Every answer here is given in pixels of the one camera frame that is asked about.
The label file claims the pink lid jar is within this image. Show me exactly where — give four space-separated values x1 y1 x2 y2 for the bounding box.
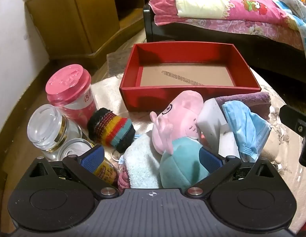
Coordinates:
46 64 99 130

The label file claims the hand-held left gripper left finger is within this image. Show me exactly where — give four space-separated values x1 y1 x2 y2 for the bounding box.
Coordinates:
28 145 120 198

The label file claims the blue face mask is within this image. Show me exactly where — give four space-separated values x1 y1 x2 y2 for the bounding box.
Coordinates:
221 101 272 163
111 153 126 165

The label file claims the purple towel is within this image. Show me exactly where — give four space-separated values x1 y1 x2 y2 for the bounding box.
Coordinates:
214 92 271 124

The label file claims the light blue towel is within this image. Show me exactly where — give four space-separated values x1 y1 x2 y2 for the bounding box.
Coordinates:
123 134 166 189

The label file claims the pink cartoon quilt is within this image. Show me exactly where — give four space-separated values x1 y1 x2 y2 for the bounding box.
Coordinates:
148 0 306 34

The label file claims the wooden cabinet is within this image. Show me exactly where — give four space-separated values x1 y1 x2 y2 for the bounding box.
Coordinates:
25 0 153 60

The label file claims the pink cloth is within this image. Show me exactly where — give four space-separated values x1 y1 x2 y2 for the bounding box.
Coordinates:
118 165 131 194

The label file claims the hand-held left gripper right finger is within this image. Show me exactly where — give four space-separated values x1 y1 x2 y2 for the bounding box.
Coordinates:
184 147 279 198

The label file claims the pink floral bed sheet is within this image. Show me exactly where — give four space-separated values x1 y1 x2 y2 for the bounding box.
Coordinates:
154 15 306 51

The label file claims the striped knitted sock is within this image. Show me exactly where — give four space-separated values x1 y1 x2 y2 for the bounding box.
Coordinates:
87 108 136 153

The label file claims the floral tablecloth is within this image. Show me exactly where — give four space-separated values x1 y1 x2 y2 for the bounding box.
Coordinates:
90 64 306 235

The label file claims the white sponge block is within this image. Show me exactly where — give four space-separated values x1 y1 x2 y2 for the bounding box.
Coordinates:
197 98 241 160

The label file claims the blue white patchwork blanket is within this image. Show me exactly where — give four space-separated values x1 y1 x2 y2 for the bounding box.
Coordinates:
274 0 306 52

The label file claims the pink pig plush toy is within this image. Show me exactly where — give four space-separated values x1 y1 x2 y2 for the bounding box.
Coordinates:
150 90 217 190

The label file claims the clear glass jar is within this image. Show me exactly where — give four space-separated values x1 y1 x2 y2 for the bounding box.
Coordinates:
27 104 90 162

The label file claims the red cardboard box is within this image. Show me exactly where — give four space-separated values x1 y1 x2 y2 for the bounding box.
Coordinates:
119 42 262 113

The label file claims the yellow drink can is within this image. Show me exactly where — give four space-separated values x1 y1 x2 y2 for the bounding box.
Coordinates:
58 138 119 185

